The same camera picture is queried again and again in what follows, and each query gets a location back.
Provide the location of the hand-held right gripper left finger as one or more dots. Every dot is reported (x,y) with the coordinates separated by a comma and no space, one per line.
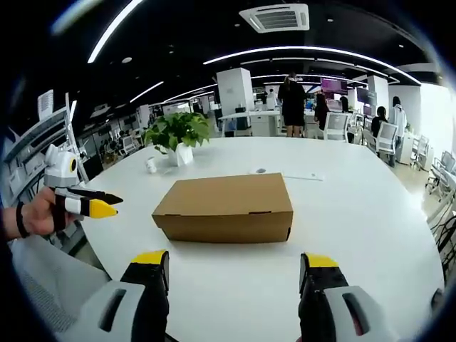
(142,295)

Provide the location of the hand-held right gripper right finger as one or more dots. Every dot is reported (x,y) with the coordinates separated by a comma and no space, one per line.
(320,295)

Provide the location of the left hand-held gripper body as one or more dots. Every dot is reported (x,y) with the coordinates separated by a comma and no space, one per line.
(60,171)

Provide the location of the brown cardboard shoe box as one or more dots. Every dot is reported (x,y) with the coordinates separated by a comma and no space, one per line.
(228,206)

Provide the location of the person's left hand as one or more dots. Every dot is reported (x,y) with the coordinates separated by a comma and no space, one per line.
(37,213)

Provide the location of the white shelving rack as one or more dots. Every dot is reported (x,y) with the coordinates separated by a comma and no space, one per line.
(39,149)

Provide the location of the black wristband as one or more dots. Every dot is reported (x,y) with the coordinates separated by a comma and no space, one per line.
(20,220)

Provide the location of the small white cup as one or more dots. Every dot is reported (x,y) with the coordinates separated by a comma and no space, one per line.
(151,165)

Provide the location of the grey mesh office chair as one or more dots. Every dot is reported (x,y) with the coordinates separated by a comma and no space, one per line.
(46,285)

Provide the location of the white plant pot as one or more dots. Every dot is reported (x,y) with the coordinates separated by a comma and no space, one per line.
(180,155)

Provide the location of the green potted plant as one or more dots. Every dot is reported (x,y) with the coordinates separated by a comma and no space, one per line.
(176,130)

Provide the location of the small grey round object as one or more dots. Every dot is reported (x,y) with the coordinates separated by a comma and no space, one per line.
(262,170)

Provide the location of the white mesh office chair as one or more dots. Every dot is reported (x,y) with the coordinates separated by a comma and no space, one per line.
(386,139)
(336,126)

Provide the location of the white square pillar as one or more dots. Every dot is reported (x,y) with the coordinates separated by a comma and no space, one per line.
(235,93)

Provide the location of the white office desk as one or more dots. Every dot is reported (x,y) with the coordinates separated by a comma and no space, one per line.
(256,121)

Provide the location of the ceiling air conditioner vent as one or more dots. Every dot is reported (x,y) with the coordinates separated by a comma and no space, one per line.
(274,17)

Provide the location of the purple wall screen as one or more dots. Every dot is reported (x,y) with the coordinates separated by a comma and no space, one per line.
(333,85)

